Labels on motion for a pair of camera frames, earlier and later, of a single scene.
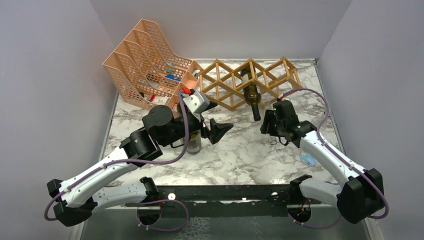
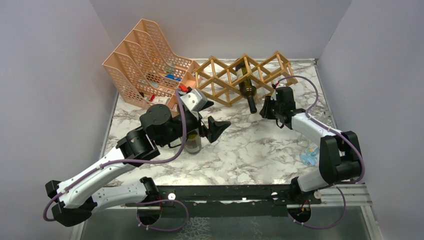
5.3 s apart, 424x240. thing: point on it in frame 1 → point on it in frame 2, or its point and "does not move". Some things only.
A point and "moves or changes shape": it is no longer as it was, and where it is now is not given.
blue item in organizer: x=171 y=76 does not move
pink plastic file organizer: x=144 y=74 does not move
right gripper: x=267 y=127 → x=265 y=112
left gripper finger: x=218 y=130 does not move
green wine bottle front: x=194 y=144 does not move
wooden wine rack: x=223 y=85 moves or changes shape
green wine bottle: x=252 y=96 moves or changes shape
